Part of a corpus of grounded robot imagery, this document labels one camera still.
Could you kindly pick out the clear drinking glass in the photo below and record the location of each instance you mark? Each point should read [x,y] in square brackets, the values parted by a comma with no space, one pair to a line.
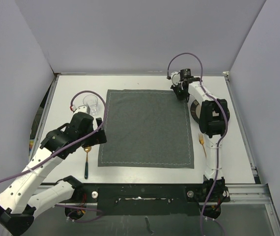
[92,102]

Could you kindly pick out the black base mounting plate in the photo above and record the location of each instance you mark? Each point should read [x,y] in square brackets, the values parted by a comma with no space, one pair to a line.
[152,199]

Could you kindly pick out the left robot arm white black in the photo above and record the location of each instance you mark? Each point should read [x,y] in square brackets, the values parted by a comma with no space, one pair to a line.
[19,206]

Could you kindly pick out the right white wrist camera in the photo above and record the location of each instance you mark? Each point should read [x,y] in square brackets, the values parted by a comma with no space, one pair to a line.
[174,77]

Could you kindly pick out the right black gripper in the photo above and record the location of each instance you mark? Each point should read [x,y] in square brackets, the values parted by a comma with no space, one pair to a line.
[180,97]

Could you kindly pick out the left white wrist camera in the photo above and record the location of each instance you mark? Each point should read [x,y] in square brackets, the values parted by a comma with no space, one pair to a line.
[80,109]

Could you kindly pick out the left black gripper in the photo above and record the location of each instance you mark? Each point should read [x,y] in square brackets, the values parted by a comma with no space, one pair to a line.
[97,138]

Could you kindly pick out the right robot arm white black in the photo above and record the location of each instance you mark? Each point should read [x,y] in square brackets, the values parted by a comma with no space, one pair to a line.
[213,132]

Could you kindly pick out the gold spoon green handle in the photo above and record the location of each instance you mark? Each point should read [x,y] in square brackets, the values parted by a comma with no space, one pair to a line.
[87,150]

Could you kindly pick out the aluminium frame rail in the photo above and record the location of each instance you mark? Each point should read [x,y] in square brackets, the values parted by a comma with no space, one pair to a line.
[250,193]

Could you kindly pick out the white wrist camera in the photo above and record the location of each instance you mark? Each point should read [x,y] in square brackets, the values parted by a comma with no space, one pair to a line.
[80,109]
[174,77]

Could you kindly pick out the dark rimmed dinner plate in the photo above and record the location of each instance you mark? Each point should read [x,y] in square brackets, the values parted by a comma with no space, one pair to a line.
[209,111]

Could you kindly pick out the grey cloth placemat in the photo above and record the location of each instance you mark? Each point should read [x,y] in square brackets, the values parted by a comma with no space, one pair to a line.
[146,128]

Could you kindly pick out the gold fork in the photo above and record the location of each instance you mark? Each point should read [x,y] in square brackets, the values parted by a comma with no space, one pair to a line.
[202,143]

